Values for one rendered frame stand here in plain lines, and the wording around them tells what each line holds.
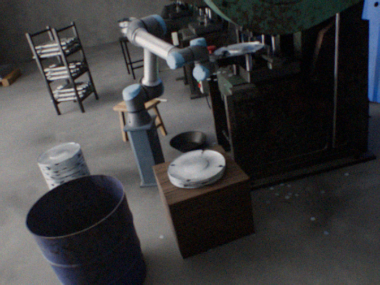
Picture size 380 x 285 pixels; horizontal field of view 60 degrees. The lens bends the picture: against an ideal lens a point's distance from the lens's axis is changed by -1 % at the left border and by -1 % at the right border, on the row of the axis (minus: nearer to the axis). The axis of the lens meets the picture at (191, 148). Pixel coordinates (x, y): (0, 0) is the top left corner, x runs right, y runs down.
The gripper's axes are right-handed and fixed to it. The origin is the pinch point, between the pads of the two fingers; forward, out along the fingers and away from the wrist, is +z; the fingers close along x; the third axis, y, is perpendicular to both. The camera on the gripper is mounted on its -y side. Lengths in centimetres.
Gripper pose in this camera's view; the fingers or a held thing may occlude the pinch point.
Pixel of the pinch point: (230, 55)
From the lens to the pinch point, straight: 195.3
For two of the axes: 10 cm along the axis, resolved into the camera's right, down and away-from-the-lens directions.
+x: 1.6, 8.8, 4.5
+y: -8.7, -0.9, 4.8
